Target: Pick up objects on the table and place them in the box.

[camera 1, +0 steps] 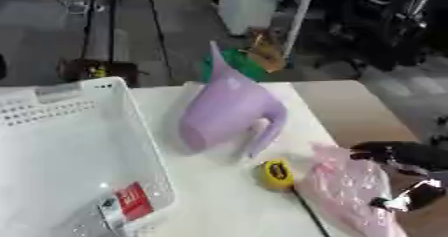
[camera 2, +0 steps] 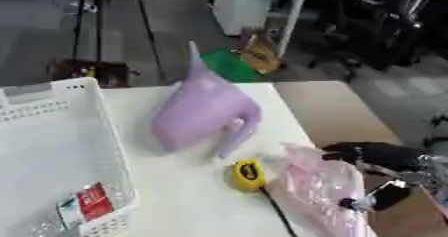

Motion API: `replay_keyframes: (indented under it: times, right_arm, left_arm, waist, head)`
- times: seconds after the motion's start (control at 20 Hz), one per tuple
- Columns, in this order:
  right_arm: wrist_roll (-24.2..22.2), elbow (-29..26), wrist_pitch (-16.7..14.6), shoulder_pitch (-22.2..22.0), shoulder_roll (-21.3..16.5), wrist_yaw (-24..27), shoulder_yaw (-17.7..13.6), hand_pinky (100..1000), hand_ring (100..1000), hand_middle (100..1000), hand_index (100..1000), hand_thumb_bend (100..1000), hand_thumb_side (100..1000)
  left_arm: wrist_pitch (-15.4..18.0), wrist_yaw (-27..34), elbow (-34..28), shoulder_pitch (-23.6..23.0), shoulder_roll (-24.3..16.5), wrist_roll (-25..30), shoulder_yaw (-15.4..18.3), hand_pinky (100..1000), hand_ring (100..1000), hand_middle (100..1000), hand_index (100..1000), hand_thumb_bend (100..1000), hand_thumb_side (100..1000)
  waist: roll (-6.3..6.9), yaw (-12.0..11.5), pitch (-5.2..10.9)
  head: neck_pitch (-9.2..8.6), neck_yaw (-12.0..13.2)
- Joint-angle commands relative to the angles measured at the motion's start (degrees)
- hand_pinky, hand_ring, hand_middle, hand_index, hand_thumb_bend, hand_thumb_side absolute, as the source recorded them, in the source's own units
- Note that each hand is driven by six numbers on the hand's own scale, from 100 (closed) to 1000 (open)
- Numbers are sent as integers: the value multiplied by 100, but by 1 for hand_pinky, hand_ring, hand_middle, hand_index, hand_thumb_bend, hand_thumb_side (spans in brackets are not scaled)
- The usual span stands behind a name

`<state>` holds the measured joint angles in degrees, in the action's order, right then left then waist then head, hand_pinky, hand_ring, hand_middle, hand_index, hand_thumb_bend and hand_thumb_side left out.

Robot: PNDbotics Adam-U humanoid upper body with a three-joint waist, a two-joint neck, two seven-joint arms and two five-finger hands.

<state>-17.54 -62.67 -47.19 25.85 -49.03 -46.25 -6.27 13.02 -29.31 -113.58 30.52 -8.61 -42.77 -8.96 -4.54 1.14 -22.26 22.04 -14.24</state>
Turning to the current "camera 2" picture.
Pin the pink plastic bag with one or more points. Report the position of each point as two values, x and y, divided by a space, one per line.
318 187

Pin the white plastic basket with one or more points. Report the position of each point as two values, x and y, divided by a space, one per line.
52 154

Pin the black office chair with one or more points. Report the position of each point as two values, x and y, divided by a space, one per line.
379 24

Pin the red small packet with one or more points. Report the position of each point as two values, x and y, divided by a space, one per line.
94 201

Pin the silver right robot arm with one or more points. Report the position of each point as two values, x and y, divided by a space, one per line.
436 177

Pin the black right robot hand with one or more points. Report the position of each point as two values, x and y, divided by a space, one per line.
385 156

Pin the purple watering can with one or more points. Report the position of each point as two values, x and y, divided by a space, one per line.
201 114

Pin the white cabinet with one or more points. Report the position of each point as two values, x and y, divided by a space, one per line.
242 4

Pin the black tripod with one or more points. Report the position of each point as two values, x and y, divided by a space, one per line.
99 17

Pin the yellow tape measure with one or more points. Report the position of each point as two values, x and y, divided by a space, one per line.
248 175

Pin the dark brown bag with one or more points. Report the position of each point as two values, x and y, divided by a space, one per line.
108 71

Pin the white table leg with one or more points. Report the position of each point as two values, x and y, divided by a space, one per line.
291 17

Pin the green bag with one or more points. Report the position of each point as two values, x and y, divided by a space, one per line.
230 66

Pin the brown paper bag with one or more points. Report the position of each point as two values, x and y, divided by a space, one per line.
261 52

